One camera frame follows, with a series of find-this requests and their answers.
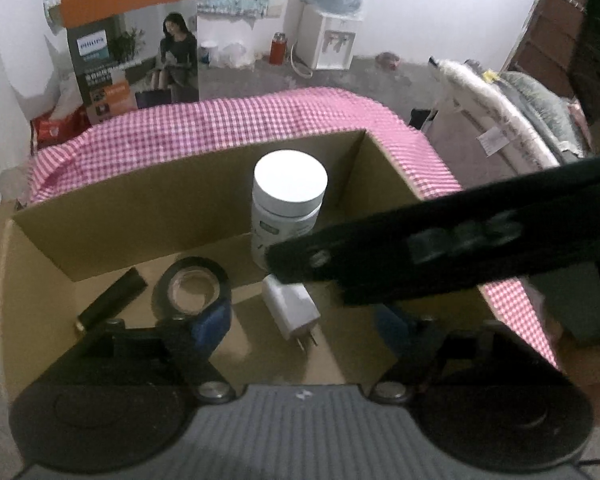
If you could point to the brown cardboard box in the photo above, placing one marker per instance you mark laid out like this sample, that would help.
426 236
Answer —
130 200

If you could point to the black lipstick tube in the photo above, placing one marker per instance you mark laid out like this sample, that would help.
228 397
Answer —
110 300

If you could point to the grey blanket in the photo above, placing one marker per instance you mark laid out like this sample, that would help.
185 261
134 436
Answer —
540 110

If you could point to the red snack bag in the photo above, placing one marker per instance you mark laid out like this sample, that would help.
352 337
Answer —
55 130

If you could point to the white fleece blanket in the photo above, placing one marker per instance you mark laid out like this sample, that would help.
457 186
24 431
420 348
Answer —
485 95

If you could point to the red thermos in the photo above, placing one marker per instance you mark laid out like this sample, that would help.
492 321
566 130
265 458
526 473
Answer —
277 50

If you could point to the white water dispenser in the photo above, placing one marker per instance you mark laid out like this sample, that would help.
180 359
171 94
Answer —
320 35

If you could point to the black tape roll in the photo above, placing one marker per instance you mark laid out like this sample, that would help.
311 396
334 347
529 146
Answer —
162 290

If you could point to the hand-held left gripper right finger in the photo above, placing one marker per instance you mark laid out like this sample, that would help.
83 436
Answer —
390 322

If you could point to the grey bed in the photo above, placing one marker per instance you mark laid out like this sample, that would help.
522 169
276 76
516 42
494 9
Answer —
460 150

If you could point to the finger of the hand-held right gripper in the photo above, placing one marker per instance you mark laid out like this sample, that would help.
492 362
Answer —
360 255

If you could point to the pink checkered tablecloth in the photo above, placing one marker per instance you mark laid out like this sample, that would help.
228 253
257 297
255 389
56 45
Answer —
230 120

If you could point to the white charger plug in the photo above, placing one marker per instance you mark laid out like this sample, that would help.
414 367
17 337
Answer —
290 310

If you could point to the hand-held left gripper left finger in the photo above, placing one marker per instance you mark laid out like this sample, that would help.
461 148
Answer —
212 320

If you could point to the white supplement bottle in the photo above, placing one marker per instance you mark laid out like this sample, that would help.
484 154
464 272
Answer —
290 185

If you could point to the white curtain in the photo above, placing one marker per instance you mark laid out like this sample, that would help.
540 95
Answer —
5 85

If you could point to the pink garment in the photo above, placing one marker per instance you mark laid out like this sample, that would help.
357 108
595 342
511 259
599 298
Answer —
577 115

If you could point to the brown wooden door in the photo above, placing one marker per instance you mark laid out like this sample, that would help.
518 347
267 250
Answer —
550 20

